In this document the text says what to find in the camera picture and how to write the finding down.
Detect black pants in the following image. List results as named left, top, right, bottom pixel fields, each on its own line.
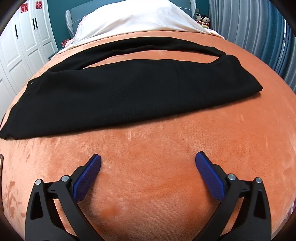
left=0, top=39, right=263, bottom=140

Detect orange plush blanket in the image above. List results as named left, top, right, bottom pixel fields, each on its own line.
left=0, top=30, right=296, bottom=241

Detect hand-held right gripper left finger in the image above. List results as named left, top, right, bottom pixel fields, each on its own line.
left=26, top=153, right=109, bottom=241

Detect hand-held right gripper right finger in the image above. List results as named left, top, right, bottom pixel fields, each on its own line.
left=195, top=151, right=271, bottom=241

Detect white pillow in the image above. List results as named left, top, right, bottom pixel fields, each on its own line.
left=72, top=0, right=224, bottom=45

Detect pink bed sheet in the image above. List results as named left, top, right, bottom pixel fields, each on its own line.
left=48, top=15, right=88, bottom=61

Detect blue-grey headboard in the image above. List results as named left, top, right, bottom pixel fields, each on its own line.
left=66, top=0, right=197, bottom=40

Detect white wardrobe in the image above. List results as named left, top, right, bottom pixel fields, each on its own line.
left=0, top=2, right=58, bottom=109

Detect grey curtain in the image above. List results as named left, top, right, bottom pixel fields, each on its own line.
left=208, top=0, right=296, bottom=91

